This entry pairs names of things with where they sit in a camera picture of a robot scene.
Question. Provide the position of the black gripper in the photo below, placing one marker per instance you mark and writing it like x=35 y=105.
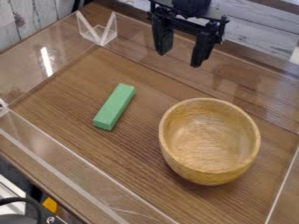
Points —
x=189 y=16

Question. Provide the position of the green rectangular block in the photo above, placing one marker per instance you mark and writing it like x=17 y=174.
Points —
x=114 y=107

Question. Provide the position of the brown wooden bowl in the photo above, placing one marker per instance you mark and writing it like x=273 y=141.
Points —
x=210 y=140

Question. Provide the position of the black and yellow device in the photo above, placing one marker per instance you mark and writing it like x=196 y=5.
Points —
x=42 y=198

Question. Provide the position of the clear acrylic corner bracket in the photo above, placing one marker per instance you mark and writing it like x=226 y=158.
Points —
x=100 y=34

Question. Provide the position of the clear acrylic front wall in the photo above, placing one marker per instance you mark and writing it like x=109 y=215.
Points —
x=105 y=174

